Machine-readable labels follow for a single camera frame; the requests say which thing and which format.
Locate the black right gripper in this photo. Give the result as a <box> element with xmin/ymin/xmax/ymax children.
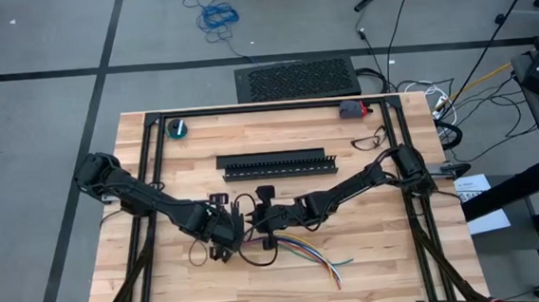
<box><xmin>244</xmin><ymin>182</ymin><xmax>307</xmax><ymax>253</ymax></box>

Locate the white power strip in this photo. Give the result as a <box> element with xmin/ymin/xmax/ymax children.
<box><xmin>401</xmin><ymin>77</ymin><xmax>459</xmax><ymax>128</ymax></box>

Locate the black camera cable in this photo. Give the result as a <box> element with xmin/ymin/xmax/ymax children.
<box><xmin>230</xmin><ymin>191</ymin><xmax>258</xmax><ymax>218</ymax></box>
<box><xmin>235</xmin><ymin>234</ymin><xmax>281</xmax><ymax>270</ymax></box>

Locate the black aluminium table frame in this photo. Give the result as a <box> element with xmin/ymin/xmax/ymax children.
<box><xmin>70</xmin><ymin>87</ymin><xmax>492</xmax><ymax>302</ymax></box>

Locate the black right camera cable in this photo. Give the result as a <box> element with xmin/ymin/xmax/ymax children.
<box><xmin>235</xmin><ymin>234</ymin><xmax>281</xmax><ymax>270</ymax></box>

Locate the black hanging cable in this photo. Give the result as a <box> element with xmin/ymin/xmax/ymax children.
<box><xmin>429</xmin><ymin>0</ymin><xmax>539</xmax><ymax>117</ymax></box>
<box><xmin>380</xmin><ymin>0</ymin><xmax>426</xmax><ymax>94</ymax></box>

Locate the blue floor cable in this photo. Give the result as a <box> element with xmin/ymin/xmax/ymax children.
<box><xmin>181</xmin><ymin>0</ymin><xmax>258</xmax><ymax>70</ymax></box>

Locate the black zip tie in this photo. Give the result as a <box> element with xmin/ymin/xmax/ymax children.
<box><xmin>370</xmin><ymin>123</ymin><xmax>389</xmax><ymax>145</ymax></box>
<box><xmin>349</xmin><ymin>135</ymin><xmax>379</xmax><ymax>153</ymax></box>
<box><xmin>186</xmin><ymin>237</ymin><xmax>210</xmax><ymax>268</ymax></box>

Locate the white paper sheet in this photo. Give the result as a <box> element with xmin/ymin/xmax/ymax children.
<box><xmin>452</xmin><ymin>170</ymin><xmax>513</xmax><ymax>237</ymax></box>

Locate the black desk leg bar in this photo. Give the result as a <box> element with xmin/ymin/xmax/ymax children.
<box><xmin>458</xmin><ymin>158</ymin><xmax>539</xmax><ymax>224</ymax></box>

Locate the multicoloured cable bundle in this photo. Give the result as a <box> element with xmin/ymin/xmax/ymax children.
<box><xmin>244</xmin><ymin>231</ymin><xmax>343</xmax><ymax>287</ymax></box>

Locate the green tape roll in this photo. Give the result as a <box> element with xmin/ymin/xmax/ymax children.
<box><xmin>164</xmin><ymin>117</ymin><xmax>190</xmax><ymax>141</ymax></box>

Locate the black left camera cable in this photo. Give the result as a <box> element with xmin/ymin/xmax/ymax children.
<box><xmin>230</xmin><ymin>191</ymin><xmax>258</xmax><ymax>218</ymax></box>

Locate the black perforated metal case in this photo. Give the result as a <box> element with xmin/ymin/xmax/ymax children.
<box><xmin>233</xmin><ymin>53</ymin><xmax>362</xmax><ymax>104</ymax></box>

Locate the grey and red tool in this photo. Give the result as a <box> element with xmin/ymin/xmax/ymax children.
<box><xmin>337</xmin><ymin>98</ymin><xmax>374</xmax><ymax>121</ymax></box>

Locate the yellow floor cable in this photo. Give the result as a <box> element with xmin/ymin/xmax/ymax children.
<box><xmin>431</xmin><ymin>60</ymin><xmax>517</xmax><ymax>112</ymax></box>

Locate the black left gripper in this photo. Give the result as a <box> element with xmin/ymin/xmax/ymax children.
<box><xmin>184</xmin><ymin>190</ymin><xmax>252</xmax><ymax>266</ymax></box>

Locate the black looped floor cable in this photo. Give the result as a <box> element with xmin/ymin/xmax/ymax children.
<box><xmin>353</xmin><ymin>65</ymin><xmax>390</xmax><ymax>96</ymax></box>

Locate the black slotted cable duct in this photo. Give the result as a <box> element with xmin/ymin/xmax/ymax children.
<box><xmin>221</xmin><ymin>154</ymin><xmax>340</xmax><ymax>182</ymax></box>

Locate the bundle of coloured cables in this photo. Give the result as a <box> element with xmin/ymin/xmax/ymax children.
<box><xmin>244</xmin><ymin>231</ymin><xmax>344</xmax><ymax>290</ymax></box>

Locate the black coiled floor cable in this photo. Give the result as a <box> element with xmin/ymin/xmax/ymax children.
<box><xmin>437</xmin><ymin>116</ymin><xmax>465</xmax><ymax>152</ymax></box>

